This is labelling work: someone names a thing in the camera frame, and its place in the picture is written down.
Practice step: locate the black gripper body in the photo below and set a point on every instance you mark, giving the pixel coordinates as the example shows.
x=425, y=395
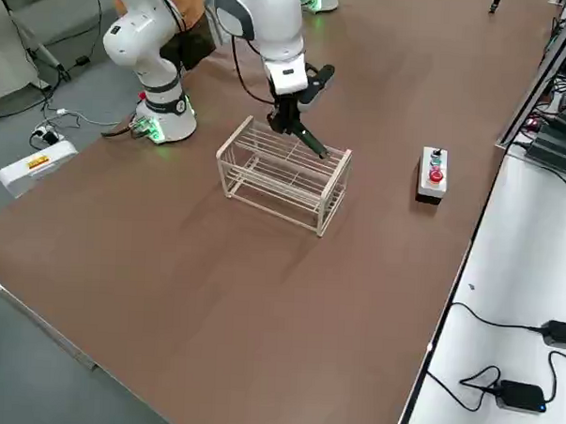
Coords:
x=285, y=104

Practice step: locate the person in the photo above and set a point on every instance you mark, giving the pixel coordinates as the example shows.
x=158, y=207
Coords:
x=185, y=29

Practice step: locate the white push-button control box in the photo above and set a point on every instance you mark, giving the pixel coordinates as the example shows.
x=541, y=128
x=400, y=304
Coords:
x=433, y=174

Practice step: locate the loose green push button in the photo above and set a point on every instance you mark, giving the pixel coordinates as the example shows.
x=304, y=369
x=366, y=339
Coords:
x=495, y=3

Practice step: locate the white power strip box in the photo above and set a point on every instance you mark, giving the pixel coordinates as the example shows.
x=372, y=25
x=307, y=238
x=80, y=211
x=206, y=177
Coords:
x=36, y=166

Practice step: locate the black electronics box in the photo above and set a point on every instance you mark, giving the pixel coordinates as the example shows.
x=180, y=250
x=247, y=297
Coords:
x=561, y=139

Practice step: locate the long black power adapter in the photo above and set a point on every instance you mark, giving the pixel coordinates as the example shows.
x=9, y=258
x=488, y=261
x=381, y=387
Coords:
x=562, y=333

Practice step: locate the small black power adapter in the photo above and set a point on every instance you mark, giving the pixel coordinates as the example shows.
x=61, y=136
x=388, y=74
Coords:
x=521, y=396

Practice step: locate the white wall socket plug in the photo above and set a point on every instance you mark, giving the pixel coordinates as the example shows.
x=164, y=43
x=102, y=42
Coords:
x=47, y=133

